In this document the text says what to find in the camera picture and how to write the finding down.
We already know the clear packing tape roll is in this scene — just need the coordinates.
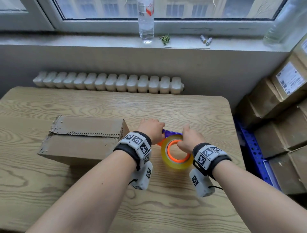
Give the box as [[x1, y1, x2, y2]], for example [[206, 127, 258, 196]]
[[161, 135, 194, 171]]

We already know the person's right hand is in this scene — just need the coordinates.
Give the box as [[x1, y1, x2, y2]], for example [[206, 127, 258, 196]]
[[177, 124, 207, 154]]

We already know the brown cardboard box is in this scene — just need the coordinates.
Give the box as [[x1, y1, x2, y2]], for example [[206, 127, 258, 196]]
[[37, 115, 130, 167]]

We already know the right wrist camera with markers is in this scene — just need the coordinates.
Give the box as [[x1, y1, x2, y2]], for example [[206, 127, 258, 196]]
[[189, 143, 232, 198]]

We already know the grey windowsill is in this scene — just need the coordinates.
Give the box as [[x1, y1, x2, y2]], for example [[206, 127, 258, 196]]
[[0, 33, 296, 52]]

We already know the clear plastic water bottle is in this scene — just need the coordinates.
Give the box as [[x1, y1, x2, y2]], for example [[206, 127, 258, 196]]
[[137, 0, 155, 44]]

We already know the large clear plastic bottle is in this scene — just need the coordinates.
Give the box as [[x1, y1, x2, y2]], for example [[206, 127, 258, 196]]
[[263, 0, 307, 46]]

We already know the white radiator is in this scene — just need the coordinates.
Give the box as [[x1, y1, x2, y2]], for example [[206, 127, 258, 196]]
[[33, 71, 186, 95]]

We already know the left wrist camera with markers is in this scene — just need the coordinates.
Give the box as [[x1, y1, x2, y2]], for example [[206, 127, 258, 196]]
[[113, 131, 153, 191]]

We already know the small green plant sprig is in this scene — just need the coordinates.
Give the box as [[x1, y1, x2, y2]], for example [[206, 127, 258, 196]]
[[159, 34, 171, 46]]

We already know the white window frame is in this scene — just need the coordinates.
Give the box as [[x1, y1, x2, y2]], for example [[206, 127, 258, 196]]
[[0, 0, 307, 37]]

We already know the person's left hand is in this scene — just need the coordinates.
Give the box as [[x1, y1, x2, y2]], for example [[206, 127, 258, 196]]
[[138, 119, 165, 145]]

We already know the wrist camera with markers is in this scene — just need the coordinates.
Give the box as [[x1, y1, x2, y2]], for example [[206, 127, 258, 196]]
[[189, 143, 232, 198], [113, 131, 153, 191]]

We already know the purple and orange tape dispenser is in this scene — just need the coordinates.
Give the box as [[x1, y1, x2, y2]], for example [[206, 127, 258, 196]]
[[157, 129, 191, 164]]

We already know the person's left forearm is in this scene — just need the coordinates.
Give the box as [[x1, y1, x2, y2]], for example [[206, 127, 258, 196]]
[[25, 150, 138, 233]]

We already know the stack of labelled cardboard boxes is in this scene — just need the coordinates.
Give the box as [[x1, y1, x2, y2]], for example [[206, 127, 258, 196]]
[[236, 36, 307, 195]]

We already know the person's right forearm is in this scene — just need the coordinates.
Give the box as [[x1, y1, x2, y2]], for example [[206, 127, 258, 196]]
[[212, 161, 307, 233]]

